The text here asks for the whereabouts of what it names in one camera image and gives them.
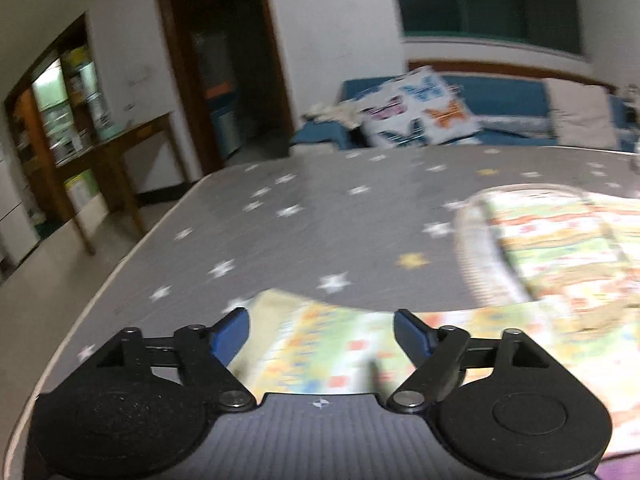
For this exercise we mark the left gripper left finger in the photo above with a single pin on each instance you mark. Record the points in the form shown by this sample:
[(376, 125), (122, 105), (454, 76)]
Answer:
[(203, 355)]

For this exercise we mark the dark wooden side table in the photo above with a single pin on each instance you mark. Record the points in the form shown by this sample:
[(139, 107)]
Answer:
[(111, 154)]

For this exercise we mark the beige plain cushion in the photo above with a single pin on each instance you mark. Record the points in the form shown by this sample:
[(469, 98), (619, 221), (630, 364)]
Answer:
[(581, 115)]

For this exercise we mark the colourful patterned baby garment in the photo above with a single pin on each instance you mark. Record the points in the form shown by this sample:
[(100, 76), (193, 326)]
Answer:
[(580, 262)]

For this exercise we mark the cream cloth on sofa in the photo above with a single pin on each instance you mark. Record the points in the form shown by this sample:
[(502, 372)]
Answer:
[(346, 113)]

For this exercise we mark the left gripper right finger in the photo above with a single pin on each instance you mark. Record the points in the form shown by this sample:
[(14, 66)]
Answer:
[(436, 354)]

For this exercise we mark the white refrigerator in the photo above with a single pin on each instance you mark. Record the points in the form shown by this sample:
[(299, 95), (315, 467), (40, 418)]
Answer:
[(18, 236)]

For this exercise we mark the dark wooden door frame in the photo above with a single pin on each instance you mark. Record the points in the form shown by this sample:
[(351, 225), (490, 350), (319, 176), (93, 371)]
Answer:
[(227, 67)]

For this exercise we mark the dark window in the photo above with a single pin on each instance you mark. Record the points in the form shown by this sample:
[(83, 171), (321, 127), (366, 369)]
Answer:
[(549, 24)]

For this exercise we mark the wooden display cabinet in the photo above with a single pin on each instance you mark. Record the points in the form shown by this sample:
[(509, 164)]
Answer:
[(56, 111)]

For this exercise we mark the blue sofa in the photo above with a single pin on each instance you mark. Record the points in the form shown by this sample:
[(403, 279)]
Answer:
[(510, 111)]

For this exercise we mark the butterfly print pillow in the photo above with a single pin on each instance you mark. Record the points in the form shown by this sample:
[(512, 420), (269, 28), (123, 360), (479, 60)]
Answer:
[(415, 109)]

